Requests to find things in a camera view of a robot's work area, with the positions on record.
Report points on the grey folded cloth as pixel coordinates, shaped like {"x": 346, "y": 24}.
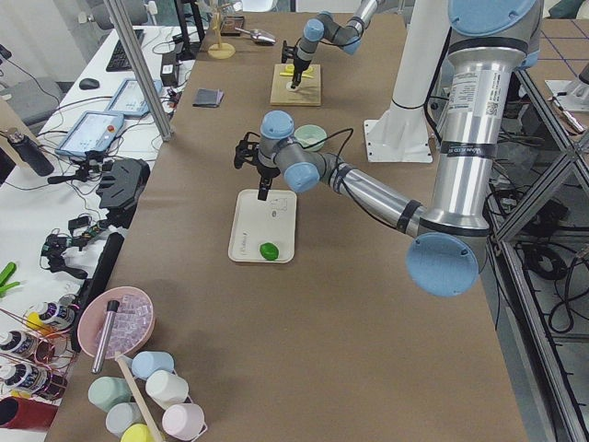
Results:
{"x": 208, "y": 98}

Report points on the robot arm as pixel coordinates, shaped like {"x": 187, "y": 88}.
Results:
{"x": 323, "y": 27}
{"x": 485, "y": 42}

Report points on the near teach pendant tablet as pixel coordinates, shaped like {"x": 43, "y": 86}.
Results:
{"x": 93, "y": 132}

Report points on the far teach pendant tablet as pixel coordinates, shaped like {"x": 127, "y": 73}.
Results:
{"x": 128, "y": 100}

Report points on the green cup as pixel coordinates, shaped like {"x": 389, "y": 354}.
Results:
{"x": 106, "y": 392}

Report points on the metal tube in bowl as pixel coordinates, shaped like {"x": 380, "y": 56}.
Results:
{"x": 104, "y": 338}

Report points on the pink cup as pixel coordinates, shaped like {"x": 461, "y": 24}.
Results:
{"x": 184, "y": 421}

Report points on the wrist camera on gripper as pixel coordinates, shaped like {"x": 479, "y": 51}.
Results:
{"x": 288, "y": 52}
{"x": 246, "y": 151}

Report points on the green lime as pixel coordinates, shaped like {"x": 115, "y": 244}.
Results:
{"x": 269, "y": 251}

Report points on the aluminium frame post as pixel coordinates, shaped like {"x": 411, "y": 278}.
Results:
{"x": 122, "y": 23}

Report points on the blue cup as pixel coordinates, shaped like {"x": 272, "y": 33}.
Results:
{"x": 146, "y": 363}

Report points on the teach pendant tablet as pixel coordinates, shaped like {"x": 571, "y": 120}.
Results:
{"x": 93, "y": 132}
{"x": 128, "y": 100}

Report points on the white cup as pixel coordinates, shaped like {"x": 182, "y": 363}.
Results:
{"x": 166, "y": 389}

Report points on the mint green bowl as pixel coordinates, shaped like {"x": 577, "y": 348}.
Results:
{"x": 308, "y": 131}

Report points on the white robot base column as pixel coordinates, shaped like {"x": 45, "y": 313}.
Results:
{"x": 401, "y": 133}

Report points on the black keyboard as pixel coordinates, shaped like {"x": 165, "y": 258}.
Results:
{"x": 119, "y": 61}

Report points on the black water bottle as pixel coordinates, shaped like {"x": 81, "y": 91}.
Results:
{"x": 29, "y": 152}

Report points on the wooden mug tree stand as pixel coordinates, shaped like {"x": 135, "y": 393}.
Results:
{"x": 221, "y": 50}

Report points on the metal scoop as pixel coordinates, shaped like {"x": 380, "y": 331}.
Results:
{"x": 259, "y": 36}

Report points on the yellow plastic knife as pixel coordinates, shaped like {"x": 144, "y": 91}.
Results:
{"x": 288, "y": 73}

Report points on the bamboo cutting board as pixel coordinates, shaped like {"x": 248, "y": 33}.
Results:
{"x": 308, "y": 94}

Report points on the yellow cup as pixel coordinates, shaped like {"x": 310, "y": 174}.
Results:
{"x": 137, "y": 433}

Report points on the grey cup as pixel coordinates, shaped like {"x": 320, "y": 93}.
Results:
{"x": 121, "y": 416}

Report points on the black computer mouse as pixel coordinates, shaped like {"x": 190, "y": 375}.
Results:
{"x": 89, "y": 84}

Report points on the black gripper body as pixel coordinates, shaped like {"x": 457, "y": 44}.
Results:
{"x": 300, "y": 63}
{"x": 265, "y": 171}

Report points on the black plastic device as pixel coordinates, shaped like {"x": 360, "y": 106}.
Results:
{"x": 120, "y": 187}

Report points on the white steamed bun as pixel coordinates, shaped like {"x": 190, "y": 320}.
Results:
{"x": 290, "y": 86}

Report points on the pink bowl with ice cubes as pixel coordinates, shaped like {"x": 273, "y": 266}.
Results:
{"x": 133, "y": 323}

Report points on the beige rabbit tray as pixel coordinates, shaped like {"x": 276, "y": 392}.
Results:
{"x": 256, "y": 222}

